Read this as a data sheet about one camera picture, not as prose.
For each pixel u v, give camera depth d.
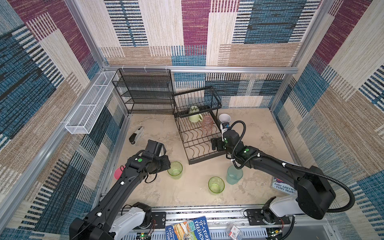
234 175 0.86
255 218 0.73
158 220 0.73
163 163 0.70
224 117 1.04
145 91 1.11
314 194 0.43
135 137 1.02
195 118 1.08
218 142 0.76
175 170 0.88
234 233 0.69
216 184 0.83
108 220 0.40
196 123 1.08
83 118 0.71
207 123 1.06
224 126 0.75
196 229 0.69
